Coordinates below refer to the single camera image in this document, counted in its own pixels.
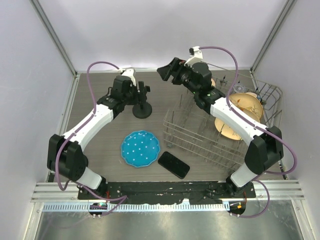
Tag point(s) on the beige plate with leaves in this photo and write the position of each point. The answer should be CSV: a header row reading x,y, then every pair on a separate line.
x,y
228,132

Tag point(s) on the black phone stand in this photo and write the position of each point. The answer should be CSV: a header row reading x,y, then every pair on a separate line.
x,y
142,110

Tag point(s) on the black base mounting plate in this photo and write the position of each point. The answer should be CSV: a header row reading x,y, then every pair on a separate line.
x,y
168,192

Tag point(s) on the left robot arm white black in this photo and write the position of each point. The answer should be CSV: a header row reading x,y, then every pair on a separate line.
x,y
65,152

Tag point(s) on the clear glass in rack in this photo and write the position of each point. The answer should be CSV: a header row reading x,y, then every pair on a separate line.
x,y
239,88

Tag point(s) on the blue dotted plate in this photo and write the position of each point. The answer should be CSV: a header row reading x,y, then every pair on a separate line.
x,y
140,149

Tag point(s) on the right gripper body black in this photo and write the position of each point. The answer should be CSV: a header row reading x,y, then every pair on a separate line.
x,y
183,74

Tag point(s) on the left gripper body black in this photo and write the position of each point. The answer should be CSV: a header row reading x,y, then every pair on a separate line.
x,y
131,98

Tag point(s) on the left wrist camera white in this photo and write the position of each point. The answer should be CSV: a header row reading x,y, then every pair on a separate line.
x,y
129,72

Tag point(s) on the black smartphone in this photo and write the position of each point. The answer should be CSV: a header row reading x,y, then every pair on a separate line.
x,y
174,165

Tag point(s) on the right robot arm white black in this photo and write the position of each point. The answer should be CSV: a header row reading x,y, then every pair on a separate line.
x,y
265,147

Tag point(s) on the striped ceramic mug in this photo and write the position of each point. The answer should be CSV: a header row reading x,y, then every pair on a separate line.
x,y
213,83

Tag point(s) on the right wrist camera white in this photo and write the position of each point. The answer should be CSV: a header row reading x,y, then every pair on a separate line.
x,y
196,56

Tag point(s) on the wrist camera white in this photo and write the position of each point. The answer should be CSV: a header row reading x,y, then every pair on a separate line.
x,y
129,72
196,56

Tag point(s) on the metal wire dish rack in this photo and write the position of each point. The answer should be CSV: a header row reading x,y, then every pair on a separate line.
x,y
204,136

